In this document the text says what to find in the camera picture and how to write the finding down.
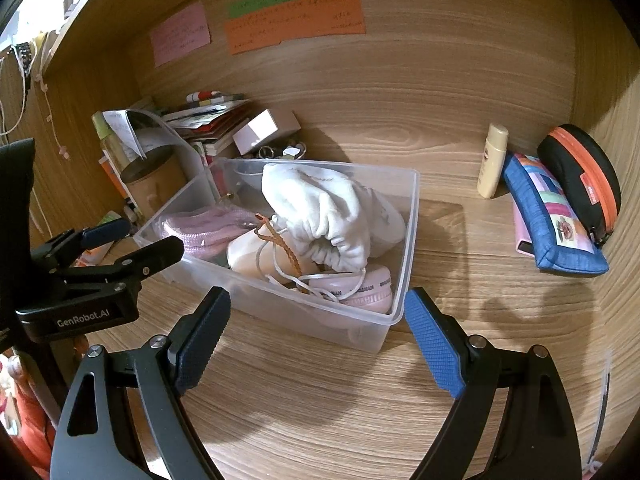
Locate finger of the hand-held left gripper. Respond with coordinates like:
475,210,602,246
32,218,131,271
60,236,185,285

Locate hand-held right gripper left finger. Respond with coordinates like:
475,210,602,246
50,286,232,480

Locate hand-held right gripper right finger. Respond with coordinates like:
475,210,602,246
404,287,583,480

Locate pink knitted pouch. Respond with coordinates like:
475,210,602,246
162,207,261,261

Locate pink headphones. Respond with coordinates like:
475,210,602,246
300,265,393,317

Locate clear plastic bin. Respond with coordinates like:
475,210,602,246
132,157,421,356

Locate white drawstring bag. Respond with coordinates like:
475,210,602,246
260,162,407,273

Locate wooden desktop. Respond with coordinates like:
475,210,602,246
45,125,621,480

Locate brown cardboard canister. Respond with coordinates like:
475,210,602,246
121,150,190,221

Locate yellow green bottle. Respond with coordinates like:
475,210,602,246
91,112,127,172

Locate clear plastic organiser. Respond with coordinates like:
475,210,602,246
125,110,217,201

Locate white printed paper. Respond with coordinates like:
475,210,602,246
102,109,173,161

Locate orange cloth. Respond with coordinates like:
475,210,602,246
0,355,57,478

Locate pink flat case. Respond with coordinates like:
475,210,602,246
512,205,535,257

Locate stack of books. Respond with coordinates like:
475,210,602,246
165,90,251,157

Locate white cardboard box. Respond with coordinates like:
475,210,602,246
232,109,301,157

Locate blue patchwork pouch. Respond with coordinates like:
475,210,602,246
501,153,610,277

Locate cream lotion bottle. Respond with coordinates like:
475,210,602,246
476,123,509,199

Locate pink paper note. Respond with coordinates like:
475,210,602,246
149,2,211,68

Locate black orange zip case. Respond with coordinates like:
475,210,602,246
537,124,622,247

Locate orange paper note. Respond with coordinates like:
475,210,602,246
225,0,366,56

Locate brown braided cord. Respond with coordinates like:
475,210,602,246
256,214,303,283

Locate hanging beaded string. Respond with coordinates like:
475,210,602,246
37,75,68,161

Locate white cable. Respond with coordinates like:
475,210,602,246
589,349,615,473

